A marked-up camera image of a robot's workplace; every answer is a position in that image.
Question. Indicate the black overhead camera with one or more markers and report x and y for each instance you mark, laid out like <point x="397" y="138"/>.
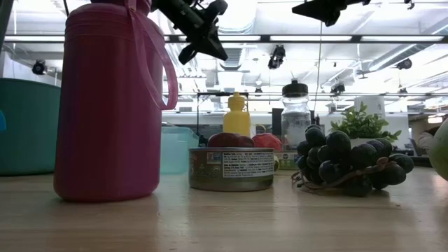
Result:
<point x="277" y="56"/>

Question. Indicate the black metal stand frame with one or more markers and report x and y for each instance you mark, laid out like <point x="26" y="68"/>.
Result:
<point x="197" y="115"/>

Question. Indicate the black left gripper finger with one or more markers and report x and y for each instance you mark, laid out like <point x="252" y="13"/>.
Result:
<point x="187" y="54"/>
<point x="211" y="47"/>

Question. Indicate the teal plastic bin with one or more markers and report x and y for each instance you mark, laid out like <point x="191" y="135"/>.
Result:
<point x="28" y="133"/>

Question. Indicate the small green potted plant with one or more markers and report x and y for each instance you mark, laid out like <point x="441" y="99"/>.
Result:
<point x="360" y="126"/>

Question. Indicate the black ceiling spotlight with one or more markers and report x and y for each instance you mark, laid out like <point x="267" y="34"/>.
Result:
<point x="38" y="67"/>
<point x="337" y="88"/>
<point x="405" y="63"/>

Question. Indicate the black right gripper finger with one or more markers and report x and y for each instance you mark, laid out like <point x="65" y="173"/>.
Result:
<point x="325" y="10"/>

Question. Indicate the silver can with green label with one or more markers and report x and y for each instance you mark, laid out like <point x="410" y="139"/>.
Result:
<point x="285" y="161"/>

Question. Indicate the clear bottle with black cap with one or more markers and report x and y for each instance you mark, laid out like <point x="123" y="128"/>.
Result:
<point x="295" y="119"/>

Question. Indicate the labelled tuna can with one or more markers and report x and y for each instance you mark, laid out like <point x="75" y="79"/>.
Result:
<point x="231" y="171"/>

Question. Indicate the red round fruit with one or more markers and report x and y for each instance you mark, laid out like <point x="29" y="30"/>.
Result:
<point x="267" y="141"/>

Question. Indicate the pink plastic water bottle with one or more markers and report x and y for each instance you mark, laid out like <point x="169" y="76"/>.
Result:
<point x="105" y="122"/>

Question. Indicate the green pear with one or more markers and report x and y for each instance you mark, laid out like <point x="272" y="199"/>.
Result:
<point x="441" y="154"/>

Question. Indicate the dark purple grape bunch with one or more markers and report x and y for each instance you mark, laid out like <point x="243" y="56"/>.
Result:
<point x="336" y="157"/>

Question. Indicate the translucent teal plastic tray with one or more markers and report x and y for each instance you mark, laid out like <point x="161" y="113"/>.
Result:
<point x="176" y="150"/>

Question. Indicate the black overhead frame bar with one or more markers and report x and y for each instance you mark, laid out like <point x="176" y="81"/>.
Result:
<point x="357" y="38"/>

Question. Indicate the person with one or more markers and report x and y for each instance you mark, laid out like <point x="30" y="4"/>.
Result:
<point x="425" y="140"/>

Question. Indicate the yellow plastic water bottle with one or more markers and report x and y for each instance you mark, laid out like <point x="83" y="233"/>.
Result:
<point x="237" y="119"/>

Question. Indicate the black computer monitor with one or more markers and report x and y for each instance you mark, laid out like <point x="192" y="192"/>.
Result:
<point x="276" y="122"/>

